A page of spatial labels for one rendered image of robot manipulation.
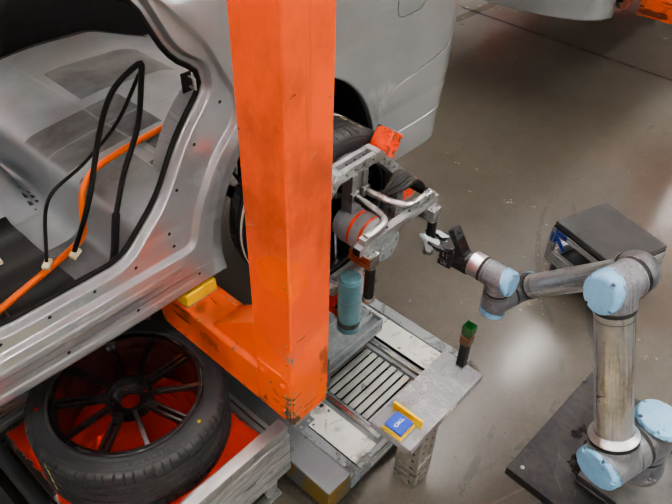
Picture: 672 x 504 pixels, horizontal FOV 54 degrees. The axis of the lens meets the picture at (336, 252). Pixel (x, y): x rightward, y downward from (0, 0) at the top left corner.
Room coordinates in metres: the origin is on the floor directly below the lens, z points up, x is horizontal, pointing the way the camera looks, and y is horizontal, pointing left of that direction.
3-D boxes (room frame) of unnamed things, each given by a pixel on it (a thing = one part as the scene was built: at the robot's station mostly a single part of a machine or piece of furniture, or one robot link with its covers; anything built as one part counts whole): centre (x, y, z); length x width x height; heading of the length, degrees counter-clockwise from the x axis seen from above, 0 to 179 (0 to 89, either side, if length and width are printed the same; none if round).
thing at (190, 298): (1.67, 0.51, 0.71); 0.14 x 0.14 x 0.05; 49
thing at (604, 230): (2.50, -1.32, 0.17); 0.43 x 0.36 x 0.34; 30
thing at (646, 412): (1.24, -1.02, 0.54); 0.17 x 0.15 x 0.18; 122
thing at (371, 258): (1.60, -0.09, 0.93); 0.09 x 0.05 x 0.05; 49
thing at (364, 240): (1.71, -0.07, 1.03); 0.19 x 0.18 x 0.11; 49
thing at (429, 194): (1.86, -0.21, 1.03); 0.19 x 0.18 x 0.11; 49
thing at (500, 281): (1.65, -0.55, 0.81); 0.12 x 0.09 x 0.10; 49
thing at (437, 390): (1.41, -0.34, 0.44); 0.43 x 0.17 x 0.03; 139
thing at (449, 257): (1.76, -0.43, 0.80); 0.12 x 0.08 x 0.09; 49
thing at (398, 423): (1.28, -0.23, 0.47); 0.07 x 0.07 x 0.02; 49
